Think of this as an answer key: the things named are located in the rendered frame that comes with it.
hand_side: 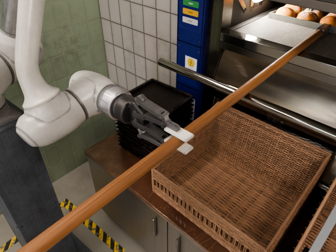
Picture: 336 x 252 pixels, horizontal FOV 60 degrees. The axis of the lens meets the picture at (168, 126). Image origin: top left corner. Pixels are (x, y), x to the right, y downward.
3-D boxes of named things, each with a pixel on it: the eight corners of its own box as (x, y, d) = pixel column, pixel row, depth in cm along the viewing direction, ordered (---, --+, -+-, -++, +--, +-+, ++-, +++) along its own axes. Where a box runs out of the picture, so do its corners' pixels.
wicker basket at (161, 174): (212, 141, 162) (218, 99, 145) (313, 197, 132) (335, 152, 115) (149, 191, 134) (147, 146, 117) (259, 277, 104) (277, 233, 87)
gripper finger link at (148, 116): (142, 110, 78) (141, 106, 78) (173, 121, 71) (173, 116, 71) (132, 117, 76) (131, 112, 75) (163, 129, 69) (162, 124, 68)
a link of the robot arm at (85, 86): (126, 103, 90) (93, 128, 83) (95, 86, 98) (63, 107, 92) (119, 74, 82) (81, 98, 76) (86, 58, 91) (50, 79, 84)
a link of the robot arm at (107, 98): (123, 105, 89) (136, 113, 86) (99, 119, 84) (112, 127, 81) (120, 79, 83) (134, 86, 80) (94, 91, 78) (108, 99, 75)
